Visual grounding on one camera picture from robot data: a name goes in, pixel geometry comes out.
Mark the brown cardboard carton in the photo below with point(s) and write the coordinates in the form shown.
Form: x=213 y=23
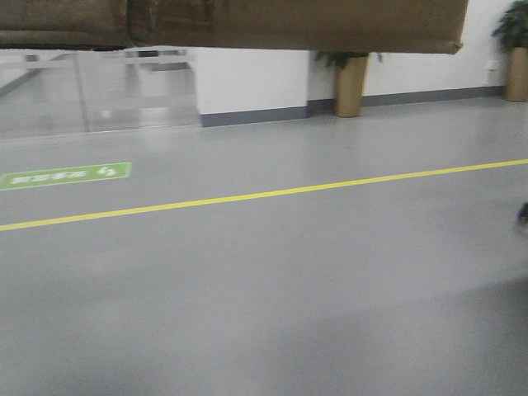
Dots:
x=431 y=27

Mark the gold planter with plant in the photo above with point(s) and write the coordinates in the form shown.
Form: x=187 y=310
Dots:
x=512 y=33
x=350 y=72

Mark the glass partition railing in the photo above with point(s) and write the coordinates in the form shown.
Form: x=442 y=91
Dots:
x=53 y=92

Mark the right gold planter with plant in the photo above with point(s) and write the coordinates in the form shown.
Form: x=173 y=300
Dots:
x=512 y=33

